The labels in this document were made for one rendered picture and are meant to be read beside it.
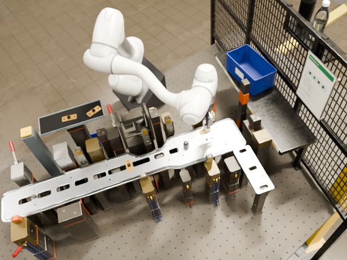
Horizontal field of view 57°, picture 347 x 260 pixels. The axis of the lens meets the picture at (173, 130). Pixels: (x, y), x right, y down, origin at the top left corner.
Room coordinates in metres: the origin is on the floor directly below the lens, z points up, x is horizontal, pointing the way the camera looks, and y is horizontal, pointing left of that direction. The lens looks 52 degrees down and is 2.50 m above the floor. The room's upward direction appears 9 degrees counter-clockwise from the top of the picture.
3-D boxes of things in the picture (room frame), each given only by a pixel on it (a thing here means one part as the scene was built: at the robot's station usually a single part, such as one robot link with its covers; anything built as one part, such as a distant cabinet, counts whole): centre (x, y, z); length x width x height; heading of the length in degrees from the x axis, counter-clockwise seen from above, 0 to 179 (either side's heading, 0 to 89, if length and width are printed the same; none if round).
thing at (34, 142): (1.19, 0.82, 0.92); 0.08 x 0.08 x 0.44; 12
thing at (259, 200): (0.72, -0.41, 0.84); 0.05 x 0.05 x 0.29; 12
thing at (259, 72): (1.48, -0.54, 1.09); 0.30 x 0.17 x 0.13; 21
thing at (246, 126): (1.10, -0.44, 0.85); 0.12 x 0.03 x 0.30; 12
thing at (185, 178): (0.84, -0.03, 0.84); 0.10 x 0.05 x 0.29; 12
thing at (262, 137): (0.99, -0.48, 0.88); 0.08 x 0.08 x 0.36; 12
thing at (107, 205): (0.92, 0.48, 0.84); 0.12 x 0.05 x 0.29; 12
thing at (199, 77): (1.05, -0.18, 1.47); 0.13 x 0.11 x 0.16; 153
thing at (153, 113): (1.22, 0.10, 0.91); 0.07 x 0.05 x 0.42; 12
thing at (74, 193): (0.95, 0.29, 1.00); 1.38 x 0.22 x 0.02; 102
